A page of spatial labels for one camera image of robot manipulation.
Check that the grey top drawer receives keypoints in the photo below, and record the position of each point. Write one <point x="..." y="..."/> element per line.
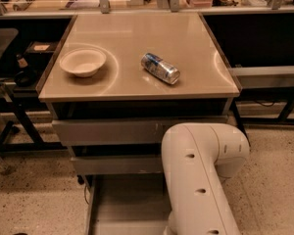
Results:
<point x="118" y="131"/>

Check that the black box with label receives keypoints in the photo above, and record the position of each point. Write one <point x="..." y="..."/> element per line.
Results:
<point x="36" y="47"/>

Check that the grey drawer cabinet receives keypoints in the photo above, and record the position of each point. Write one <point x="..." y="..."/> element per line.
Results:
<point x="122" y="88"/>

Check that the white paper bowl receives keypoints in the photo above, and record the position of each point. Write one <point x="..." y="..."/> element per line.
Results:
<point x="83" y="62"/>

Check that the grey bottom drawer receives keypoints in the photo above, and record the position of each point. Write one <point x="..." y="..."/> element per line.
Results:
<point x="128" y="204"/>

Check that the grey middle drawer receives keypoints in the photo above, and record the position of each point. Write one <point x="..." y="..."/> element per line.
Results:
<point x="135" y="164"/>

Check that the silver blue drink can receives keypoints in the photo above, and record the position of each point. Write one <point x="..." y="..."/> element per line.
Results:
<point x="160" y="68"/>

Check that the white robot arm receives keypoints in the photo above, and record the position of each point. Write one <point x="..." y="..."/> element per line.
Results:
<point x="197" y="158"/>

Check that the grey drawer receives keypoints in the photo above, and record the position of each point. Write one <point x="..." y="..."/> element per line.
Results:
<point x="118" y="131"/>
<point x="128" y="204"/>
<point x="135" y="164"/>

